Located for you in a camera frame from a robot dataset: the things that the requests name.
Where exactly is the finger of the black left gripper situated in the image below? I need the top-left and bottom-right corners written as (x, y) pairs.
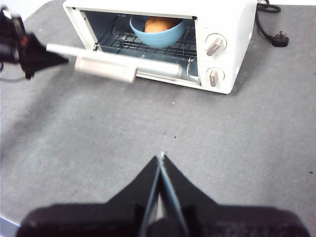
top-left (21, 58), bottom-right (70, 80)
top-left (21, 33), bottom-right (70, 61)

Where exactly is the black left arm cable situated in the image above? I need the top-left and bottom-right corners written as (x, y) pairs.
top-left (0, 63), bottom-right (28, 82)

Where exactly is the orange-brown potato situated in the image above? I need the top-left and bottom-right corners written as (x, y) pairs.
top-left (144, 16), bottom-right (181, 34)

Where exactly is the white toaster oven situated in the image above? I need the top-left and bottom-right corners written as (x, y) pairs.
top-left (62, 0), bottom-right (257, 95)

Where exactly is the black oven power cord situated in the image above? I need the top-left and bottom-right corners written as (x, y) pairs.
top-left (254, 0), bottom-right (290, 47)

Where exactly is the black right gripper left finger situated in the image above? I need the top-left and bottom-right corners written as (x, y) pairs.
top-left (17, 155), bottom-right (161, 237)

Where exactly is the metal wire oven rack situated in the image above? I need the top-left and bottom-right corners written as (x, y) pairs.
top-left (93, 14), bottom-right (198, 60)

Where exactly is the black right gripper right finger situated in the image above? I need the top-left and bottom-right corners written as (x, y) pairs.
top-left (161, 154), bottom-right (311, 237)

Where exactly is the beige oven knob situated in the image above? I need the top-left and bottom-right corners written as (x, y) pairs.
top-left (206, 67), bottom-right (226, 87)
top-left (205, 33), bottom-right (228, 57)

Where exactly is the blue ceramic bowl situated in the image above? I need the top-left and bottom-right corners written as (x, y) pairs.
top-left (129, 15), bottom-right (186, 49)

